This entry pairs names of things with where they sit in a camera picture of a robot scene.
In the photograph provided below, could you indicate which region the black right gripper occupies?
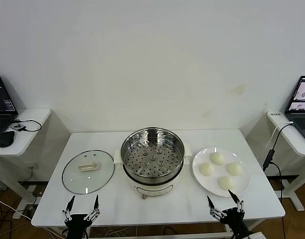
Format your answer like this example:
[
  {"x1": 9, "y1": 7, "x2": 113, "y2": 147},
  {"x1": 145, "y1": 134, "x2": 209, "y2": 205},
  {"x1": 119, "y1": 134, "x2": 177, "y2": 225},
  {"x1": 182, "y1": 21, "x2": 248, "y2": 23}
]
[{"x1": 206, "y1": 189, "x2": 254, "y2": 239}]

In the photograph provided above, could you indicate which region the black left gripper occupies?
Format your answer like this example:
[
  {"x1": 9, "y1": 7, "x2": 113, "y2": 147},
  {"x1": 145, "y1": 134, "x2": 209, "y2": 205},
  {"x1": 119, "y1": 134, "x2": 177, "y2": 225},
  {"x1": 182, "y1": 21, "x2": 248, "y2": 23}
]
[{"x1": 62, "y1": 194, "x2": 101, "y2": 239}]

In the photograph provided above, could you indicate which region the white steamed baozi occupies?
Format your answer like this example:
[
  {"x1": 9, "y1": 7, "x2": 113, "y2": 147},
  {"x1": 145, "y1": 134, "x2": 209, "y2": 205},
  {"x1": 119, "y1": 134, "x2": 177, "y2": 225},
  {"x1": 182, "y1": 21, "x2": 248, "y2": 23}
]
[
  {"x1": 209, "y1": 152, "x2": 225, "y2": 165},
  {"x1": 218, "y1": 176, "x2": 236, "y2": 191},
  {"x1": 226, "y1": 162, "x2": 244, "y2": 176},
  {"x1": 199, "y1": 162, "x2": 215, "y2": 177}
]

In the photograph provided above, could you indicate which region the round glass pot lid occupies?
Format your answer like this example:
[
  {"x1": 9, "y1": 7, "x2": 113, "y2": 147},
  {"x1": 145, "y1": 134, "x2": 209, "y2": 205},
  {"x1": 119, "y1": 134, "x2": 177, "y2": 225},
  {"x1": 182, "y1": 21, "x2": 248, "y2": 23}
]
[{"x1": 61, "y1": 149, "x2": 116, "y2": 195}]

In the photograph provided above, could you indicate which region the stainless steel steamer basket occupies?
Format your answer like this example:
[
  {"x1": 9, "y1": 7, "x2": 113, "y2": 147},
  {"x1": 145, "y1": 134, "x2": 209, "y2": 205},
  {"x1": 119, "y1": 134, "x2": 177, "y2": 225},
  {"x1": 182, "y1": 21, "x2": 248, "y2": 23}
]
[{"x1": 120, "y1": 127, "x2": 185, "y2": 182}]

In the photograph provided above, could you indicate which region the round white plate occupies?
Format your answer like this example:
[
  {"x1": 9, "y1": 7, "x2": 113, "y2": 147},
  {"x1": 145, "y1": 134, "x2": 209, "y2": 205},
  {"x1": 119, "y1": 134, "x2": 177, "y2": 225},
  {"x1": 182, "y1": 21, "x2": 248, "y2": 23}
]
[{"x1": 191, "y1": 147, "x2": 252, "y2": 197}]

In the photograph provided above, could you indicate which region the white side table with mouse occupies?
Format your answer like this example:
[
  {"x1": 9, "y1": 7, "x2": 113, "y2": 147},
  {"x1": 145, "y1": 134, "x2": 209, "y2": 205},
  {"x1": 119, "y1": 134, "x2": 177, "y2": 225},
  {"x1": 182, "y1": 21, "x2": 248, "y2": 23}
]
[{"x1": 0, "y1": 108, "x2": 52, "y2": 212}]

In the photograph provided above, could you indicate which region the black computer mouse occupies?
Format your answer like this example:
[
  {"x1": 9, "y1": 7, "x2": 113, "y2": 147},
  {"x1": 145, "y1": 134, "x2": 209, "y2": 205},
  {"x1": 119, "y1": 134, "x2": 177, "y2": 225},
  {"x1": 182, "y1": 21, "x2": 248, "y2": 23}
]
[{"x1": 0, "y1": 130, "x2": 15, "y2": 148}]

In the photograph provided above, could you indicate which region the grey laptop with pink screen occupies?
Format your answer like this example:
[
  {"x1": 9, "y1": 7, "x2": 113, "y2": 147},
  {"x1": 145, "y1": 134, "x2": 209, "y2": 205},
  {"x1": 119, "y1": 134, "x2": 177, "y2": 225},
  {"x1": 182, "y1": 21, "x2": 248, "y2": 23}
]
[{"x1": 284, "y1": 75, "x2": 305, "y2": 144}]

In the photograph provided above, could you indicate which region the black laptop with dark screen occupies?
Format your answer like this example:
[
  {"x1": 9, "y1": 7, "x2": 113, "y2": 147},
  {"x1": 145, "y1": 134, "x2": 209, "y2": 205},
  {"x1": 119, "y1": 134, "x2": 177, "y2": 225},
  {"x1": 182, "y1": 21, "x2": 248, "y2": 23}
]
[{"x1": 0, "y1": 72, "x2": 19, "y2": 139}]

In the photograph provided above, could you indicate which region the white table frame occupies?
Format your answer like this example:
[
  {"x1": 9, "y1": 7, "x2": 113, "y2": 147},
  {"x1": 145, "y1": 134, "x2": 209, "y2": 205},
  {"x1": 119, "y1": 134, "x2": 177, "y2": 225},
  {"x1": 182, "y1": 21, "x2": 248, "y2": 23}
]
[{"x1": 84, "y1": 219, "x2": 268, "y2": 239}]

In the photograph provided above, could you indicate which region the white cable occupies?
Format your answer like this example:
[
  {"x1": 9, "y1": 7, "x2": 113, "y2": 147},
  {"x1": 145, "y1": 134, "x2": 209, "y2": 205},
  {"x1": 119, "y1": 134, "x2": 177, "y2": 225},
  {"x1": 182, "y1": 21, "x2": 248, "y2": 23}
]
[{"x1": 265, "y1": 120, "x2": 295, "y2": 149}]

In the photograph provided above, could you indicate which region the thin black hub cable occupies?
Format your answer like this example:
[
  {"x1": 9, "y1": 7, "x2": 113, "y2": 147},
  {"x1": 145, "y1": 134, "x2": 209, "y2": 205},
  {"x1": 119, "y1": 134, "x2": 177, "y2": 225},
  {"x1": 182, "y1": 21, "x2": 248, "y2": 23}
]
[{"x1": 10, "y1": 119, "x2": 42, "y2": 132}]

